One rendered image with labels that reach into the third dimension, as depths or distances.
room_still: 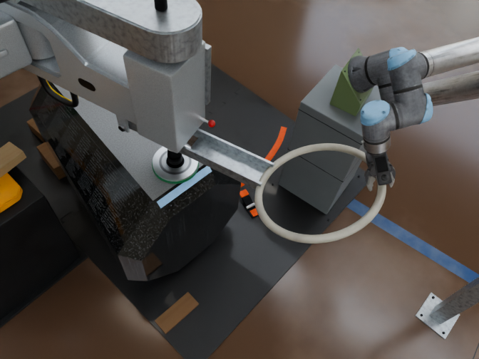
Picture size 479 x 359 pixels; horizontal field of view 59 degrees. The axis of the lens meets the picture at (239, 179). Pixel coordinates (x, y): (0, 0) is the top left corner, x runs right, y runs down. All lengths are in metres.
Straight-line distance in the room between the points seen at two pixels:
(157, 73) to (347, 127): 1.20
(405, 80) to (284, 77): 2.39
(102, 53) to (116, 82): 0.15
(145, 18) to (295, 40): 2.88
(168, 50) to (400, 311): 2.12
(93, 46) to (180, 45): 0.49
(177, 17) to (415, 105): 0.79
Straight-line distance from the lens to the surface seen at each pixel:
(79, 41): 1.77
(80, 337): 2.69
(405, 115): 1.46
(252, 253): 2.76
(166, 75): 1.44
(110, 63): 1.73
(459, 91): 2.03
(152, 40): 1.38
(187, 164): 2.01
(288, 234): 1.51
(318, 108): 2.38
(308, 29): 4.33
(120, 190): 2.12
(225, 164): 1.77
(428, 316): 2.94
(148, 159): 2.11
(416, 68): 1.48
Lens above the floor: 2.53
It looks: 56 degrees down
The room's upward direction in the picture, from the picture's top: 7 degrees clockwise
